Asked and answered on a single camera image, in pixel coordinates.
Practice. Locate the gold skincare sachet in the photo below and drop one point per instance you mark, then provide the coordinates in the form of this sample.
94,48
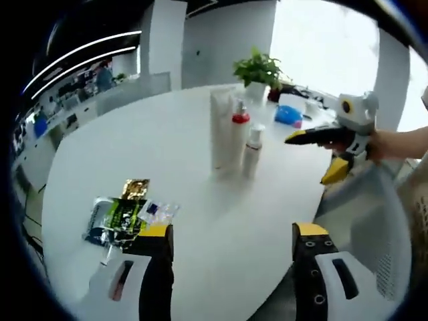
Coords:
135,189

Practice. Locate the dark red pot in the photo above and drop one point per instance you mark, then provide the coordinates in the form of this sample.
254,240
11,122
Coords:
274,95

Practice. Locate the clear plastic sachet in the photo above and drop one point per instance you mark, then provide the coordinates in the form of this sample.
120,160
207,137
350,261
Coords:
160,210

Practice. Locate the green potted plant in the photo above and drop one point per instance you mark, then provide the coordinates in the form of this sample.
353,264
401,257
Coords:
257,68

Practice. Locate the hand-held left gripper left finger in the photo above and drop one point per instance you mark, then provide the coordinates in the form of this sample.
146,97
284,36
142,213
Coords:
157,281

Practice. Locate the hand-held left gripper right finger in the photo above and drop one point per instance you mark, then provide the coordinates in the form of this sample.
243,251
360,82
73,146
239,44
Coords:
311,277

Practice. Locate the large white skincare tube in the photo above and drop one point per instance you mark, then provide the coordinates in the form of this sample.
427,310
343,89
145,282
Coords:
220,130

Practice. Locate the person's right hand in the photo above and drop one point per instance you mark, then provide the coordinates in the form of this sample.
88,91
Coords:
382,145

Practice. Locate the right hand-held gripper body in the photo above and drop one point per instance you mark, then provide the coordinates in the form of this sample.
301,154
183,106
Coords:
359,117

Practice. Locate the blue bin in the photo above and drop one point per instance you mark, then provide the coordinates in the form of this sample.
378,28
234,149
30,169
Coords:
40,127

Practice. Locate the grey office chair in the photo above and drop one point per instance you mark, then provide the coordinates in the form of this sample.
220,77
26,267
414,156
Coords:
368,227

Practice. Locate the white box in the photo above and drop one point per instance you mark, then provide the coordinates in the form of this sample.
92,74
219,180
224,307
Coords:
292,99

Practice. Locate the green black skincare sachet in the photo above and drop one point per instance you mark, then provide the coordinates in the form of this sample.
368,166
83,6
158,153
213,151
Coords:
117,217

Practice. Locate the white skincare pump bottle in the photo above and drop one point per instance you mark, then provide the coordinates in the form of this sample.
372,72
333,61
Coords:
240,133

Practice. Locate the ceiling light strip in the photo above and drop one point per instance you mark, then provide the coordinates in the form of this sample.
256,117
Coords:
87,65
83,50

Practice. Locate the small white skincare bottle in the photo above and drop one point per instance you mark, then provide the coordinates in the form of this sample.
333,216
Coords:
252,157

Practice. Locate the blue white cup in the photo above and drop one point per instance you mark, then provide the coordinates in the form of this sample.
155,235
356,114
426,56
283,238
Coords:
288,116

